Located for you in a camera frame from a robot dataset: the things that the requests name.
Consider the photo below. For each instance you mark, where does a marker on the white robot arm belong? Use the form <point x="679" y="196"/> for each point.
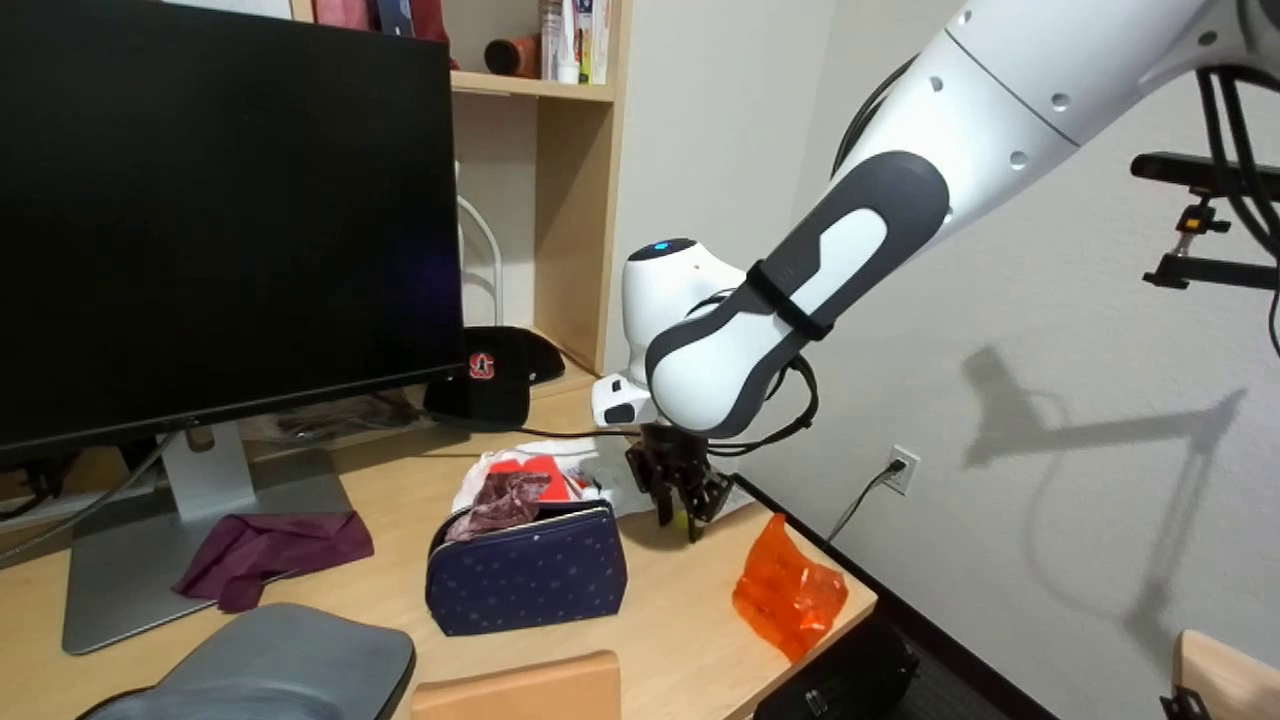
<point x="854" y="243"/>

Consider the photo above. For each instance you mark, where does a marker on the navy dotted pouch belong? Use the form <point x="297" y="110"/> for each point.
<point x="525" y="572"/>

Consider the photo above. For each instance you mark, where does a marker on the grey padded cushion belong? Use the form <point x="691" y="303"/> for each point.
<point x="282" y="665"/>

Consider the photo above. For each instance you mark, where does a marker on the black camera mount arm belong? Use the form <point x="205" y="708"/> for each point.
<point x="1204" y="221"/>

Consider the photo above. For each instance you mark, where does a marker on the black computer monitor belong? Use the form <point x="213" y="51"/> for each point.
<point x="225" y="203"/>

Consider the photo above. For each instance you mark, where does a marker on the red snack packet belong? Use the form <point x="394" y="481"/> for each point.
<point x="514" y="486"/>

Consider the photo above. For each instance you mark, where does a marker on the purple cloth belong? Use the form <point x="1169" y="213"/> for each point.
<point x="275" y="549"/>

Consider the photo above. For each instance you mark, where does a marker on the light wooden box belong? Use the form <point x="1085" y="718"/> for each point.
<point x="521" y="688"/>

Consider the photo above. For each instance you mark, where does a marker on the black cap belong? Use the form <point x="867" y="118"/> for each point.
<point x="492" y="372"/>

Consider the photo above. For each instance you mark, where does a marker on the wooden bookshelf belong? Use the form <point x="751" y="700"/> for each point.
<point x="574" y="203"/>

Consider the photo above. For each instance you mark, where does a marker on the light wooden board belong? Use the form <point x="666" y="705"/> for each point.
<point x="1232" y="672"/>

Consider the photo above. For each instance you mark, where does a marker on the orange plastic bag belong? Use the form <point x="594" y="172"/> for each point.
<point x="791" y="584"/>

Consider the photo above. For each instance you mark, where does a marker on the black case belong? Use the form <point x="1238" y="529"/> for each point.
<point x="842" y="681"/>

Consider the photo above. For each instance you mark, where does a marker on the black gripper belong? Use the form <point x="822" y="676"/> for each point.
<point x="666" y="452"/>

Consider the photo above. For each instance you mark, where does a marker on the dark cylinder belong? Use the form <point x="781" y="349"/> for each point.
<point x="507" y="58"/>

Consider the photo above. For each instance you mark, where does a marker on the clear plastic bag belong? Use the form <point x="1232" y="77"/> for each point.
<point x="600" y="461"/>

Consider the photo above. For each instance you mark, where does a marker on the silver monitor stand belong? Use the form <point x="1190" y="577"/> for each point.
<point x="201" y="505"/>

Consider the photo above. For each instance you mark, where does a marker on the red books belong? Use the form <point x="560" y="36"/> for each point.
<point x="380" y="15"/>

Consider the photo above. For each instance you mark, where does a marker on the white bottles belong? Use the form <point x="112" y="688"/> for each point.
<point x="567" y="43"/>

